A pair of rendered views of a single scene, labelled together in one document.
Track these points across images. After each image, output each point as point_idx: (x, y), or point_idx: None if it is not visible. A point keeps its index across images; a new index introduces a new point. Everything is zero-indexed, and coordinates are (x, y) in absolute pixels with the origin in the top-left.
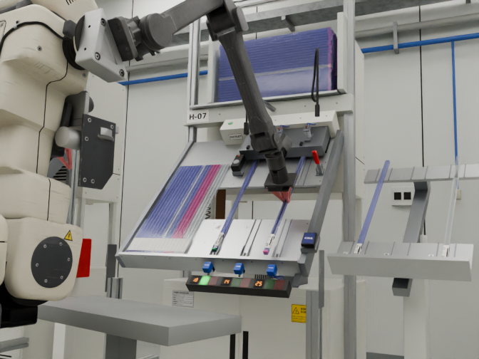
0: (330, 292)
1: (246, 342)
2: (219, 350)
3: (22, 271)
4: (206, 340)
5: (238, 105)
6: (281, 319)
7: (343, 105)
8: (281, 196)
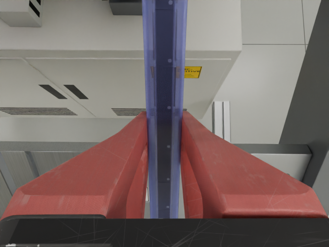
0: (239, 53)
1: (75, 90)
2: (35, 94)
3: None
4: (3, 90)
5: None
6: (132, 76)
7: None
8: (142, 214)
